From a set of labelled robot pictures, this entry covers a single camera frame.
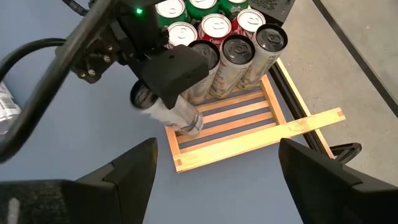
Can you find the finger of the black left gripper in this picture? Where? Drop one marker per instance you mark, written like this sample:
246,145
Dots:
174,73

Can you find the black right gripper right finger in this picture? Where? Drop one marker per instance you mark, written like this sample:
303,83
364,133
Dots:
342,202

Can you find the Celsius Arctic Vibe can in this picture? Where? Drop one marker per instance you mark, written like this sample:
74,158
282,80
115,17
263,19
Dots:
6,105
177,116

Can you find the white Celsius can yellow base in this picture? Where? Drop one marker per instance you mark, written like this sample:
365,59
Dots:
206,57
270,46
237,62

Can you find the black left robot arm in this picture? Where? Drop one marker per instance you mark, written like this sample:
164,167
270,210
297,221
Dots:
53,81

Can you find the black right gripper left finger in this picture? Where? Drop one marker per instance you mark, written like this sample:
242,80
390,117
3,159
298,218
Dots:
93,202

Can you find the wooden slatted shelf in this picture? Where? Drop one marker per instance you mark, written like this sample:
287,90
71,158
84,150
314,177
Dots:
248,141

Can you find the black aluminium rig frame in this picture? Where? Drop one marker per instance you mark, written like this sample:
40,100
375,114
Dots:
295,105

